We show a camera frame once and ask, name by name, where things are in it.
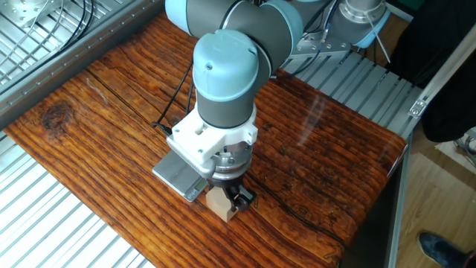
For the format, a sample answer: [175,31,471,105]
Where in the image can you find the aluminium frame post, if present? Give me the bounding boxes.
[408,35,476,119]

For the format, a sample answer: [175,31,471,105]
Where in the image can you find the dark blue shoe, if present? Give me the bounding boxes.
[416,232,476,268]

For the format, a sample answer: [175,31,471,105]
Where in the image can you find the thin white cable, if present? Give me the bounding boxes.
[5,0,66,57]

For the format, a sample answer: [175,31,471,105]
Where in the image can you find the silver corner bracket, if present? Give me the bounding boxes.
[408,98,428,119]

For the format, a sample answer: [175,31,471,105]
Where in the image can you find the glossy brown wooden board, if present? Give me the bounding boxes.
[3,10,409,268]

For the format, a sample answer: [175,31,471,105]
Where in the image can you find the grey aluminium beam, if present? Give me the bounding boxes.
[0,0,167,130]

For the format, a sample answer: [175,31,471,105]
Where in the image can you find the silver perforated mount plate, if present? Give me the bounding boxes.
[0,0,51,29]

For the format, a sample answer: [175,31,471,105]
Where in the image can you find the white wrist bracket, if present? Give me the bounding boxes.
[170,106,260,165]

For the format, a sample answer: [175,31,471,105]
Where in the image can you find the aluminium table edge rail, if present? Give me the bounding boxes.
[385,135,414,268]

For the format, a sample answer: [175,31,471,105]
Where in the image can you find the person in black clothing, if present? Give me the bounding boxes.
[386,0,476,144]

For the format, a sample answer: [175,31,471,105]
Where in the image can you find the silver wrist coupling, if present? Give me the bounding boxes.
[210,143,254,182]

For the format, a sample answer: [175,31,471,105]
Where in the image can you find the silver digital pocket scale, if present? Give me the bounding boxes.
[152,148,209,203]

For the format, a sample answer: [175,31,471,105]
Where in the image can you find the white zip tie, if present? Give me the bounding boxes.
[366,13,391,64]

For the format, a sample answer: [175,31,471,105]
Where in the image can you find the metal connector with blue ends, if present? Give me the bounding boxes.
[322,0,338,42]

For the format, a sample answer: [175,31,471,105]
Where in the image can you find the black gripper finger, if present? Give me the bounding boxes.
[222,184,258,214]

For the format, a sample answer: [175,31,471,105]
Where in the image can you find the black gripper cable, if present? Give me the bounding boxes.
[150,61,195,136]

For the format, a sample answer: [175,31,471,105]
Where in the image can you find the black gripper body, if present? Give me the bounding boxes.
[206,173,245,190]

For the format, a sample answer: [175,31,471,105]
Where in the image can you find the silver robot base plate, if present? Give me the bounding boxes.
[292,30,353,60]

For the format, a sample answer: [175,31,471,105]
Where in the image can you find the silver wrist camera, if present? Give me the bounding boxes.
[166,135,217,180]

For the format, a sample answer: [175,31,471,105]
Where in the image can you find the metal wire grid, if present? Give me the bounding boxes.
[0,0,127,86]

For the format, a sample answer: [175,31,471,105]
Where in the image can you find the coiled grey cables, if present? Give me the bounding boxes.
[455,130,476,167]

